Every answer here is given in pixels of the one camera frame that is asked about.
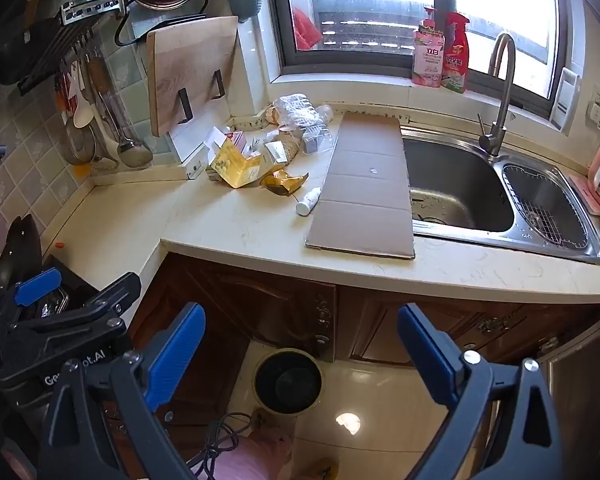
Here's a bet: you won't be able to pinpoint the steel appliance door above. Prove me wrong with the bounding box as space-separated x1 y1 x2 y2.
540 321 600 479

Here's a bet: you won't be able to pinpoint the wooden cutting board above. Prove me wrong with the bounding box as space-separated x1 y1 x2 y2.
146 15 238 136

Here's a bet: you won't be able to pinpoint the wooden cabinet door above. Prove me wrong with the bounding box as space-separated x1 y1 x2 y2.
337 287 600 367
130 252 337 362

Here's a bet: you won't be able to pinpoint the red spray cleaner bottle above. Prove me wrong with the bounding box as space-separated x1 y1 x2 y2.
441 12 470 93

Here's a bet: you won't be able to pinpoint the white cutting board stand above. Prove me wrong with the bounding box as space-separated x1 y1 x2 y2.
166 100 230 180

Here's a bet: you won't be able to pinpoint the wall utensil rack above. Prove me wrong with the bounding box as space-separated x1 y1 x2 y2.
0 0 127 98

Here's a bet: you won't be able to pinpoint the stainless steel double sink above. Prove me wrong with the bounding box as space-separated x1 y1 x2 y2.
402 128 600 266

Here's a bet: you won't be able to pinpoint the black cable on floor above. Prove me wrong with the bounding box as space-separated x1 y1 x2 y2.
189 410 254 480

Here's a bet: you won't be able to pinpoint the pink dish soap bottle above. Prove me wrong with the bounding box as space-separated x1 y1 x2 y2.
412 6 445 88

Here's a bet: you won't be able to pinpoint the yellow toothpaste carton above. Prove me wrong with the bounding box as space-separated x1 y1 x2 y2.
210 139 263 188

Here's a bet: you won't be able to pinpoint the window frame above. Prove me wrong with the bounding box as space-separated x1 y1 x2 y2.
272 0 569 118

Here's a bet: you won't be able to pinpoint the pink trousers legs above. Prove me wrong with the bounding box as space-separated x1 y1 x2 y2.
192 427 292 480

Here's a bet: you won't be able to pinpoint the clear plastic packaging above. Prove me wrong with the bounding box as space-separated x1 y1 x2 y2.
273 93 334 155

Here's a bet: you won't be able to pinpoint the black wok pan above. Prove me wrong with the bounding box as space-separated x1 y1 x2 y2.
0 214 42 296

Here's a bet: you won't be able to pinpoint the steel kitchen faucet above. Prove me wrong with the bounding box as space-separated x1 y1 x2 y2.
476 31 518 157

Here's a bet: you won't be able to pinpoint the beige bread roll trash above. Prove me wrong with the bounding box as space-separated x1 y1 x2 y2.
263 129 300 162

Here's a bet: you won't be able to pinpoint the red cloth outside window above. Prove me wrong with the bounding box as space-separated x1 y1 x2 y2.
292 8 323 51

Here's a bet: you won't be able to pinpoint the round trash bin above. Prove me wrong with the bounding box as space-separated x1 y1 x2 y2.
252 349 324 416

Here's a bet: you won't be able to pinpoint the small white plastic bottle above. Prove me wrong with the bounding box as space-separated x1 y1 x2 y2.
296 188 322 217

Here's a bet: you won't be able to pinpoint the wooden cabinet door right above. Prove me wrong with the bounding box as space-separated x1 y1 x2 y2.
337 287 600 367

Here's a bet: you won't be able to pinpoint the brown cardboard sheet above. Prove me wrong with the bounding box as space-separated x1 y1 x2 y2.
306 113 415 260

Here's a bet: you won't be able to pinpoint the wooden cabinet door left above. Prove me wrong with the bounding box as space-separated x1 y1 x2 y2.
130 252 337 362

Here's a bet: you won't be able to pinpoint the hanging steel ladle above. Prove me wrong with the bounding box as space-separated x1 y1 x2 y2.
86 54 152 169

